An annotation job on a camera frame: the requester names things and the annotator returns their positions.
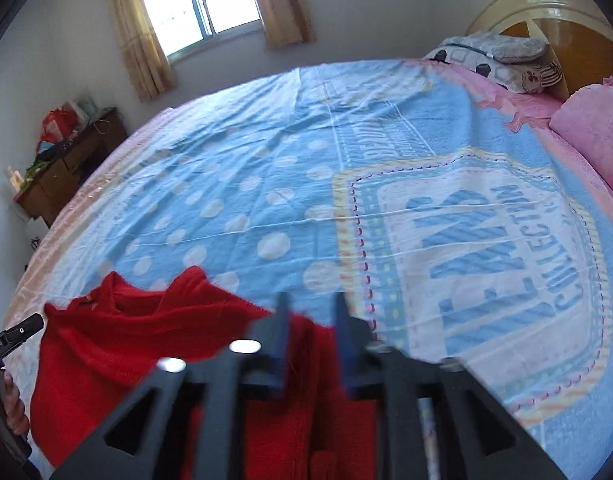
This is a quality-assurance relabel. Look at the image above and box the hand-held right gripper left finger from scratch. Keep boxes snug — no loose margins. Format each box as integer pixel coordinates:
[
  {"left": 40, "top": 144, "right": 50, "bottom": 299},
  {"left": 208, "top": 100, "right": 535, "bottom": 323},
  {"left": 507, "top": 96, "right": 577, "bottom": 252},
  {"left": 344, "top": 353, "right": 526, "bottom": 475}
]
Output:
[{"left": 51, "top": 292, "right": 293, "bottom": 480}]

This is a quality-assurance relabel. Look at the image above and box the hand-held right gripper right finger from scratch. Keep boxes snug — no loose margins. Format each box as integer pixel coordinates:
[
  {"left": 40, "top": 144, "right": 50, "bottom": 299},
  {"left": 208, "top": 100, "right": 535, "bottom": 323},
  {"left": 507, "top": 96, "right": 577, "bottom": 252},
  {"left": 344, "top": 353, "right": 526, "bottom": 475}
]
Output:
[{"left": 334, "top": 292, "right": 570, "bottom": 480}]

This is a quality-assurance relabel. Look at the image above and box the red embroidered sweater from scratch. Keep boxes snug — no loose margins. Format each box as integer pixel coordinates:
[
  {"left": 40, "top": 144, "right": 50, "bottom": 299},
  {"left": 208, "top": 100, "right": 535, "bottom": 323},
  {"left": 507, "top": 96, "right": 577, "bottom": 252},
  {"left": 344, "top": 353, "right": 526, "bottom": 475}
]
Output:
[{"left": 29, "top": 266, "right": 382, "bottom": 480}]

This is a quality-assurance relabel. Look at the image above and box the person's left hand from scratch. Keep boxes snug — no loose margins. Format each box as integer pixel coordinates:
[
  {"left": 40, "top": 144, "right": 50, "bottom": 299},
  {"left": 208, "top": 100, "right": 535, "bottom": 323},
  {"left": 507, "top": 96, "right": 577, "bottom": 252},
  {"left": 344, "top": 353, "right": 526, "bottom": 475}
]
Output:
[{"left": 1, "top": 370, "right": 31, "bottom": 437}]

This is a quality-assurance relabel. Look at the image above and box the brown wooden desk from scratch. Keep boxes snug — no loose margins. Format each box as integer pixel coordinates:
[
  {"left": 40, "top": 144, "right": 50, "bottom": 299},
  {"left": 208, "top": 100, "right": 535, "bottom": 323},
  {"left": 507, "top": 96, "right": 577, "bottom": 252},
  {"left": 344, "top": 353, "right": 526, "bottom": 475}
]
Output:
[{"left": 14, "top": 107, "right": 130, "bottom": 228}]

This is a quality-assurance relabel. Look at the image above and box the bed with patterned sheet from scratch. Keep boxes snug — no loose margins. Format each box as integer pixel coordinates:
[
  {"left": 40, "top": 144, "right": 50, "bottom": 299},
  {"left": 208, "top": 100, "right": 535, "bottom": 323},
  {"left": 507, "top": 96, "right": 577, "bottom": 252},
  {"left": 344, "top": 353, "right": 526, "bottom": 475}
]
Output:
[{"left": 1, "top": 57, "right": 613, "bottom": 480}]

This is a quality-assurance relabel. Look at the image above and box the red gift bag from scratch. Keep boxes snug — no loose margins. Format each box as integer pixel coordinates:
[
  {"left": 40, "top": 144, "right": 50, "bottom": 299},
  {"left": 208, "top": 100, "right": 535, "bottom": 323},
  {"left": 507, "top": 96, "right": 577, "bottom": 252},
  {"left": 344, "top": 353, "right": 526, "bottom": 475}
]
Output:
[{"left": 40, "top": 105, "right": 80, "bottom": 144}]

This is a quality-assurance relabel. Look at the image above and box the white patterned pillow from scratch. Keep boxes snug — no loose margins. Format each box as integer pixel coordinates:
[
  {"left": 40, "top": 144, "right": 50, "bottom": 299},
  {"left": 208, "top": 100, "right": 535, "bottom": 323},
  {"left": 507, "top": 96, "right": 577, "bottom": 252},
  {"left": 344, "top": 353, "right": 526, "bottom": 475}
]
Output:
[{"left": 424, "top": 46, "right": 565, "bottom": 95}]

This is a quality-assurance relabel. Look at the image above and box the yellow patterned curtain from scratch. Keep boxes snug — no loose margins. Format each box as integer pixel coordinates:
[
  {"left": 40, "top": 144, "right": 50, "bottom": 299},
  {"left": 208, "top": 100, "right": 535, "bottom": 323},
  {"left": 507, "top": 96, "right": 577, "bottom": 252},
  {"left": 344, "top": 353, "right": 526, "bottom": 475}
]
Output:
[
  {"left": 102, "top": 0, "right": 178, "bottom": 103},
  {"left": 246, "top": 0, "right": 316, "bottom": 50}
]

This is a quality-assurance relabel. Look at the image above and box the pink pillow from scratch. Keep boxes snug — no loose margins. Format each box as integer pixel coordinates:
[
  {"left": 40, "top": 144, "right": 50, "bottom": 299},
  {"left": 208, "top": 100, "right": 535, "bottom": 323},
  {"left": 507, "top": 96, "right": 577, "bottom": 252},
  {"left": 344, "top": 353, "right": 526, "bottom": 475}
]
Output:
[{"left": 551, "top": 62, "right": 613, "bottom": 206}]

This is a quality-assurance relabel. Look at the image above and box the grey folded pillow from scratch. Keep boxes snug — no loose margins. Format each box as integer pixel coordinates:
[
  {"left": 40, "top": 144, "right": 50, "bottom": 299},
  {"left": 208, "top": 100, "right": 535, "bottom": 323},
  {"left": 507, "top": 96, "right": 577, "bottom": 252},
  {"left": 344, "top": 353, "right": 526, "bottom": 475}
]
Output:
[{"left": 444, "top": 31, "right": 547, "bottom": 65}]

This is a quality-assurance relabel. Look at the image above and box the sliding window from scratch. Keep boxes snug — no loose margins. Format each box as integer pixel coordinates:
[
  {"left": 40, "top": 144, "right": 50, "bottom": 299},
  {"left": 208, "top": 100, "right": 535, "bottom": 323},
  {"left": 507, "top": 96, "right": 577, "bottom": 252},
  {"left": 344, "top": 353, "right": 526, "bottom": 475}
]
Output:
[{"left": 131, "top": 0, "right": 263, "bottom": 59}]

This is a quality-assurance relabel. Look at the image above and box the cream wooden headboard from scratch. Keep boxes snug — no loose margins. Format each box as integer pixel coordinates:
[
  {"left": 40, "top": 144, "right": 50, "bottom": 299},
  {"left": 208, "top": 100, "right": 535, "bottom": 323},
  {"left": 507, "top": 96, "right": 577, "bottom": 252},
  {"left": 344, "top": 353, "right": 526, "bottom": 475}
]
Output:
[{"left": 465, "top": 0, "right": 613, "bottom": 102}]

